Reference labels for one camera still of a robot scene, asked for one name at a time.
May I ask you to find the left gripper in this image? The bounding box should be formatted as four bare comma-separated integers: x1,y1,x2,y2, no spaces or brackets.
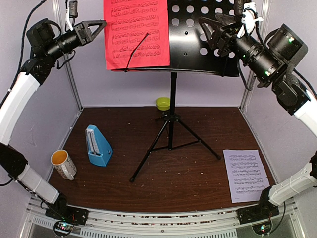
44,19,107,60

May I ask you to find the red sheet music paper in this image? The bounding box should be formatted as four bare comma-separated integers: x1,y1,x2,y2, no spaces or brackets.
104,0,170,70

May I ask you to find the black music stand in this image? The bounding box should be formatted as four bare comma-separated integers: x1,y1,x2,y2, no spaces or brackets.
116,0,238,182

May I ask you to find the white sheet music paper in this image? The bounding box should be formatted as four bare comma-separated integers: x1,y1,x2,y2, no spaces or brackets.
223,149,269,203

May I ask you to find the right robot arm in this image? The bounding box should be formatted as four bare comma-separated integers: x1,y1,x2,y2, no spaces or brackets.
199,7,317,135

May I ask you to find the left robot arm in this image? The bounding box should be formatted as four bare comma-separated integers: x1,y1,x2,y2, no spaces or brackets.
0,18,107,220

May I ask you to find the green plastic bowl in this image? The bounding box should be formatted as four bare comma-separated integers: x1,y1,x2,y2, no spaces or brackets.
155,97,170,111

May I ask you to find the blue metronome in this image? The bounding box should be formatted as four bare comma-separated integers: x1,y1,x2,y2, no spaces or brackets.
85,124,113,167

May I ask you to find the white patterned mug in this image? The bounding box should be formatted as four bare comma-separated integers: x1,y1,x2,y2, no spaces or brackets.
51,150,77,181

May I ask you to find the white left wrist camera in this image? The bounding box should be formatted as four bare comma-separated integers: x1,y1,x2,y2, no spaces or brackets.
64,0,78,31

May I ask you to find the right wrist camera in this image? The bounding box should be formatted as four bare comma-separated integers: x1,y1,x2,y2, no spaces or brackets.
234,0,264,38

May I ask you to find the left aluminium corner post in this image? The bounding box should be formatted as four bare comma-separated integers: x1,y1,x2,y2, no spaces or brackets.
52,0,83,110

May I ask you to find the aluminium corner post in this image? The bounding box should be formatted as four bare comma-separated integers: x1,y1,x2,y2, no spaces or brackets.
240,0,270,113
52,0,83,110

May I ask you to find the right aluminium corner post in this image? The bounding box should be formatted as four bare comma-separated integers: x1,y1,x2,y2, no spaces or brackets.
240,0,270,113

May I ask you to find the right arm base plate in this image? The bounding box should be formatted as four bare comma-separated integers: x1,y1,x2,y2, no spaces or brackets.
237,204,279,237

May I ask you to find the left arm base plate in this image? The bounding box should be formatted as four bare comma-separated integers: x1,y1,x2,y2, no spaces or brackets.
45,203,89,237

